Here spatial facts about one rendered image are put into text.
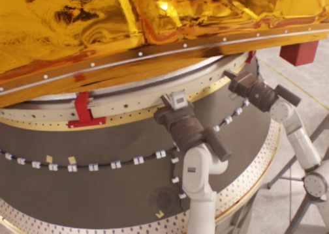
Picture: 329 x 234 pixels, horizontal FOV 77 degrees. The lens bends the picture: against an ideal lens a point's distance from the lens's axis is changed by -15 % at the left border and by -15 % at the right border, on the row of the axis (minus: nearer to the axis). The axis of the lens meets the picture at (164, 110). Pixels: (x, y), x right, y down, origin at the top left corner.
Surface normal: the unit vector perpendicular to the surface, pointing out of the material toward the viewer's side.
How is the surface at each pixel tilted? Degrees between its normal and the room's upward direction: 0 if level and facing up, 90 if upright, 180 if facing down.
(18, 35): 89
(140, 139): 62
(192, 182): 50
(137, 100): 90
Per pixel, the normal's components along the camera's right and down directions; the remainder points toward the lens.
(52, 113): 0.01, 0.62
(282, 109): -0.63, 0.06
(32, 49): 0.34, 0.55
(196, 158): -0.68, -0.22
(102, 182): 0.07, 0.18
